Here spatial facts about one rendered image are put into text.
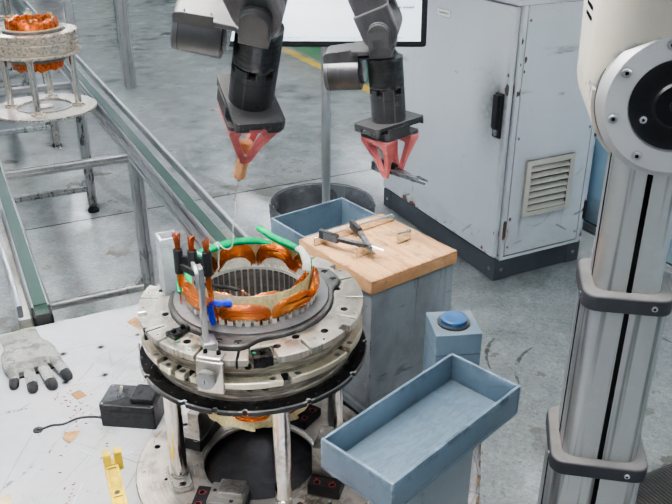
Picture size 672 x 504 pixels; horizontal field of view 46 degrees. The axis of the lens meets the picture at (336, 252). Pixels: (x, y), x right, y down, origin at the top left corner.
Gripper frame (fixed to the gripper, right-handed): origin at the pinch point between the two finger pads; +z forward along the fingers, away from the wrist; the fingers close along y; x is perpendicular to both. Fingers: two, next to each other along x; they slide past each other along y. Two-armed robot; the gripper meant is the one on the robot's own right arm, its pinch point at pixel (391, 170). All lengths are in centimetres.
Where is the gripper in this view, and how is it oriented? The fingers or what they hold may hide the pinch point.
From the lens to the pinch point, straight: 136.2
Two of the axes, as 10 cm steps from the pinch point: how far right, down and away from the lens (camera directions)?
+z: 0.9, 9.0, 4.4
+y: -8.0, 3.3, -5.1
